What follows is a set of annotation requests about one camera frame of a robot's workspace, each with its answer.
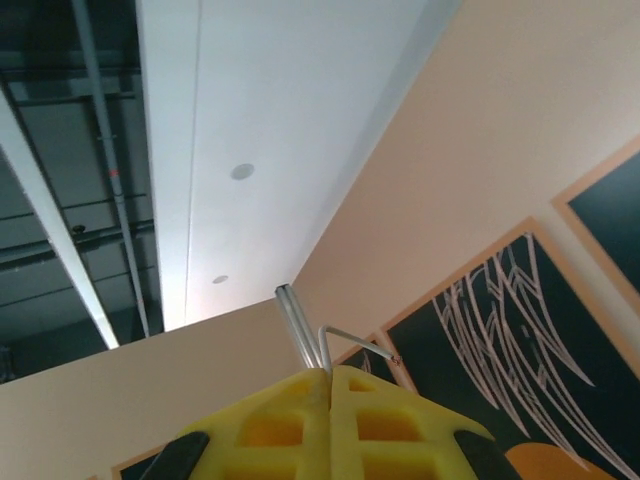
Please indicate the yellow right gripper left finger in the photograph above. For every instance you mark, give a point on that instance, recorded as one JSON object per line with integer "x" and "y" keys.
{"x": 260, "y": 440}

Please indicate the grey ceiling pipe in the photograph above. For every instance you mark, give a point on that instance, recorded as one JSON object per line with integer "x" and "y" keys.
{"x": 112, "y": 165}

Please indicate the narrow dark wall panel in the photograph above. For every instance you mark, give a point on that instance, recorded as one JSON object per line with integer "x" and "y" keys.
{"x": 380, "y": 372}

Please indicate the round recessed ceiling light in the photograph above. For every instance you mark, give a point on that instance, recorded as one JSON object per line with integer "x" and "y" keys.
{"x": 220, "y": 279}
{"x": 242, "y": 171}

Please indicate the dark leaf print wall panel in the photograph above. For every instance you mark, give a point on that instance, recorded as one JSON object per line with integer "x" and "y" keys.
{"x": 132, "y": 470}
{"x": 615, "y": 215}
{"x": 575, "y": 340}

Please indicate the aluminium frame post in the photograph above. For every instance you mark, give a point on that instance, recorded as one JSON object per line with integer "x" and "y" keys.
{"x": 300, "y": 330}

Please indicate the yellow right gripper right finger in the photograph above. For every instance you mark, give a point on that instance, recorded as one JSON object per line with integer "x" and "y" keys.
{"x": 400, "y": 440}

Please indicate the small black ceiling sensor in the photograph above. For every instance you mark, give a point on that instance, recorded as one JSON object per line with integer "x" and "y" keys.
{"x": 78, "y": 229}

